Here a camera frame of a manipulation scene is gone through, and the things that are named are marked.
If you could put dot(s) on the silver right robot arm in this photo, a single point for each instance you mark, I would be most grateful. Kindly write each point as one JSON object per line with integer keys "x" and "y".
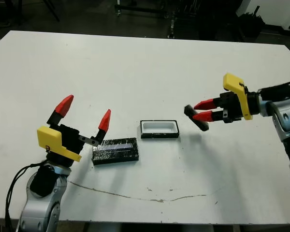
{"x": 284, "y": 120}

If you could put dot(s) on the black finned camera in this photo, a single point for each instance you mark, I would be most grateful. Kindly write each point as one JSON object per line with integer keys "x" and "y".
{"x": 188, "y": 110}

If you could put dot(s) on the glossy black box lid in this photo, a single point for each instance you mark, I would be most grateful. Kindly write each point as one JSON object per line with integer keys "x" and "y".
{"x": 116, "y": 151}

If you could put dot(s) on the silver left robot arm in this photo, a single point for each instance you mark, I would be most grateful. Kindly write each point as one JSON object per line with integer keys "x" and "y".
{"x": 46, "y": 212}

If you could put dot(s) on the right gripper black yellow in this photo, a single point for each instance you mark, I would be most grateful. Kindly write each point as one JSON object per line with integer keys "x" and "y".
{"x": 234, "y": 104}

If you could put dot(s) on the black slanted metal leg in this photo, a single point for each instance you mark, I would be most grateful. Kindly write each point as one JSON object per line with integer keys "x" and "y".
{"x": 53, "y": 12}

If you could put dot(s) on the black box with white insert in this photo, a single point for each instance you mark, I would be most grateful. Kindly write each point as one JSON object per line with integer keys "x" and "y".
{"x": 159, "y": 126}

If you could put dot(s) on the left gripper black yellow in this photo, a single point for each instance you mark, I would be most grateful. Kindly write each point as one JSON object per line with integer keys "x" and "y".
{"x": 68, "y": 140}

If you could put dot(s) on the black wheeled frame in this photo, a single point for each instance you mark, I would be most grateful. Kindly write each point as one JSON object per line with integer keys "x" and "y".
{"x": 140, "y": 8}

